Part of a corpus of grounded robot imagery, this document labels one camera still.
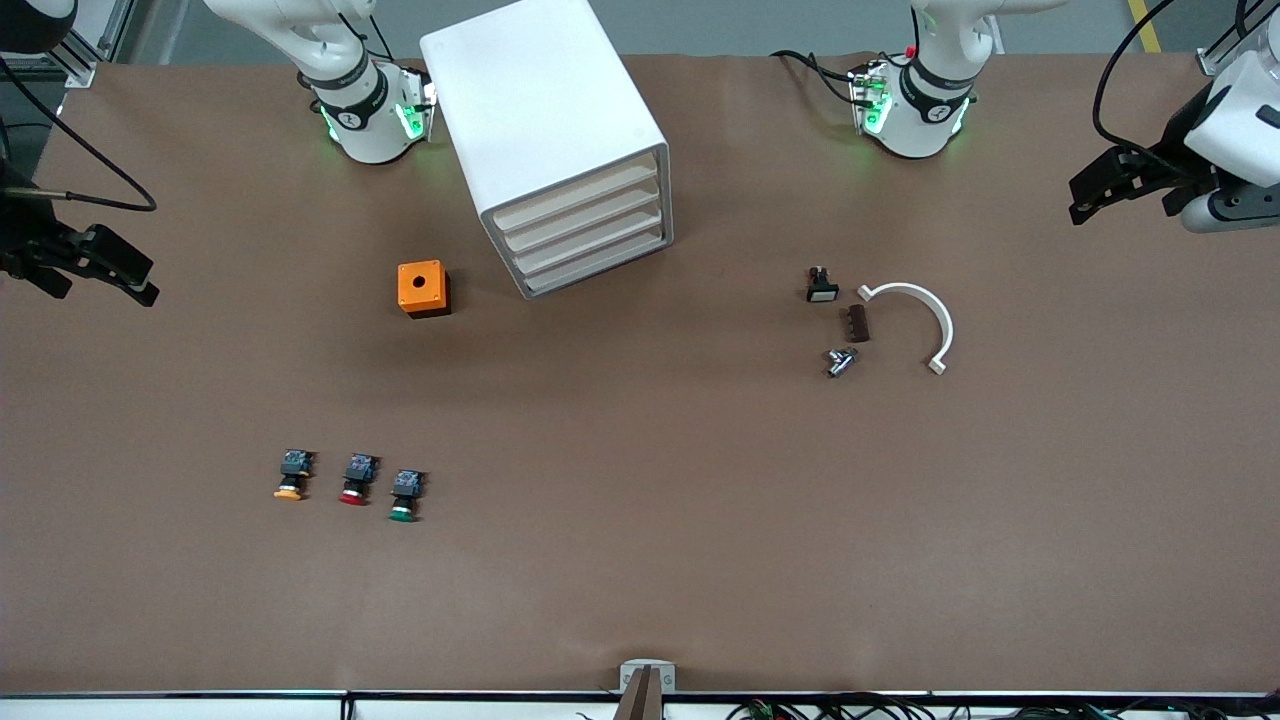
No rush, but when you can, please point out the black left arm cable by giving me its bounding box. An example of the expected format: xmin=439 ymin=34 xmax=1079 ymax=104
xmin=1092 ymin=0 xmax=1206 ymax=153

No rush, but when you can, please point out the yellow push button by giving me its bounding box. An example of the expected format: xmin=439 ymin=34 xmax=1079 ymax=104
xmin=273 ymin=450 xmax=317 ymax=502

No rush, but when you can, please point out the green push button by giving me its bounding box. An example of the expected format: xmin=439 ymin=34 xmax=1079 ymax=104
xmin=387 ymin=469 xmax=427 ymax=524

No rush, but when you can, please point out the black cable bundle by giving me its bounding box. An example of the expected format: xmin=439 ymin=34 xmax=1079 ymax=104
xmin=725 ymin=693 xmax=1280 ymax=720

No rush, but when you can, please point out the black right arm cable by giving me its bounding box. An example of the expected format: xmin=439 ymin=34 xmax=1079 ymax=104
xmin=0 ymin=55 xmax=159 ymax=214

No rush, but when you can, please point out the grey metal table bracket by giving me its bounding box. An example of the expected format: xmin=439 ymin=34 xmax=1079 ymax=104
xmin=619 ymin=659 xmax=677 ymax=694

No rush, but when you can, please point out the white curved plastic bracket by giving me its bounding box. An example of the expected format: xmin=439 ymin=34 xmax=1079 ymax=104
xmin=857 ymin=282 xmax=955 ymax=376

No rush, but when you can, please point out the red push button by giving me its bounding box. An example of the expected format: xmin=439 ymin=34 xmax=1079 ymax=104
xmin=337 ymin=453 xmax=380 ymax=507

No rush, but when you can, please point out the green-lit arm base panel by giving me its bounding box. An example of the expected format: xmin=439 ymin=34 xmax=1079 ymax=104
xmin=393 ymin=62 xmax=439 ymax=143
xmin=848 ymin=60 xmax=894 ymax=136

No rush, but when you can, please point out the black base cable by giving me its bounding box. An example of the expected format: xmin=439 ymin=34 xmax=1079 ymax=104
xmin=770 ymin=48 xmax=863 ymax=106

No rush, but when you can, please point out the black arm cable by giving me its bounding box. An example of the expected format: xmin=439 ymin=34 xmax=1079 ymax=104
xmin=0 ymin=55 xmax=159 ymax=214
xmin=1092 ymin=0 xmax=1206 ymax=153

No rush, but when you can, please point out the orange button box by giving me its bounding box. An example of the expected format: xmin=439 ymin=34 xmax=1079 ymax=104
xmin=397 ymin=260 xmax=452 ymax=320

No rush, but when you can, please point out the aluminium frame profile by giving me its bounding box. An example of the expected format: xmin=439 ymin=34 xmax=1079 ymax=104
xmin=40 ymin=0 xmax=136 ymax=89
xmin=1195 ymin=0 xmax=1280 ymax=79

